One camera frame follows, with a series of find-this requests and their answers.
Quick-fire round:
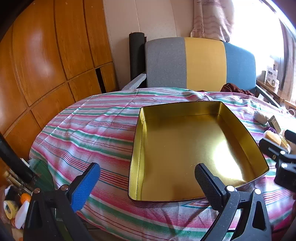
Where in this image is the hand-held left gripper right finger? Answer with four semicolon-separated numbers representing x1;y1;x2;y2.
194;163;272;241

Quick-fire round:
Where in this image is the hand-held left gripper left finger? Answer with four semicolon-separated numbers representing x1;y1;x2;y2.
23;162;102;241

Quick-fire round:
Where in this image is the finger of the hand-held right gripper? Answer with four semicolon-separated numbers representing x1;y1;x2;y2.
284;130;296;142
258;138;292;161

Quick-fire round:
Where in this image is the pale yellow soft block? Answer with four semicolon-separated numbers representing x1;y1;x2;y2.
264;130;290;150

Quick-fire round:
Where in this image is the white printed carton box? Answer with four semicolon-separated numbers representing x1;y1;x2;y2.
268;115;281;134

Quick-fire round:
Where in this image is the white plastic lump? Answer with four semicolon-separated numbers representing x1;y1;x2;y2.
254;111;269;123

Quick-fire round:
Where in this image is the gold metal tin box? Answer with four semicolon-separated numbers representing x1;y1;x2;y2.
128;101;270;203

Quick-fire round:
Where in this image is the wooden desk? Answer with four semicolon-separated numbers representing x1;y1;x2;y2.
255;79;296;110

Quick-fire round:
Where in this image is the striped pink green tablecloth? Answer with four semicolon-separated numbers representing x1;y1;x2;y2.
29;87;296;241

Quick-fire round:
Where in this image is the small orange object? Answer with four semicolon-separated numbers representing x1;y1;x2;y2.
20;193;32;205

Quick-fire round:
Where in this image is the white blue carton box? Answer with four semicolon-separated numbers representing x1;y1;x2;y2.
265;65;279;88

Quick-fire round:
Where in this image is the white plastic bottle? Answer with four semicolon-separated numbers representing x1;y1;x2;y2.
14;201;31;229

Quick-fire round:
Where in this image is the dark red cloth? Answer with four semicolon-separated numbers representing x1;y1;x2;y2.
221;83;255;96

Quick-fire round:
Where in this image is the black pole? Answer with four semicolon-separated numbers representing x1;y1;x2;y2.
0;133;33;184

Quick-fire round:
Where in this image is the brown window curtain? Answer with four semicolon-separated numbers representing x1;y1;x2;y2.
279;20;296;105

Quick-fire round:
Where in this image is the grey yellow blue chair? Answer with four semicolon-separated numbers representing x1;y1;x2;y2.
121;37;281;107

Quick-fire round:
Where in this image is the wooden wardrobe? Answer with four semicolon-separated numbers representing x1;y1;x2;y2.
0;0;119;163

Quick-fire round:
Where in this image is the black rolled mat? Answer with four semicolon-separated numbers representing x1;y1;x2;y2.
129;32;146;81

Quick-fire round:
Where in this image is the pink patterned curtain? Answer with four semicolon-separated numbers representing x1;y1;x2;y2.
191;0;234;42

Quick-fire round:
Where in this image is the yellow coiled cord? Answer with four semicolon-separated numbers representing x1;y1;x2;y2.
3;200;19;219

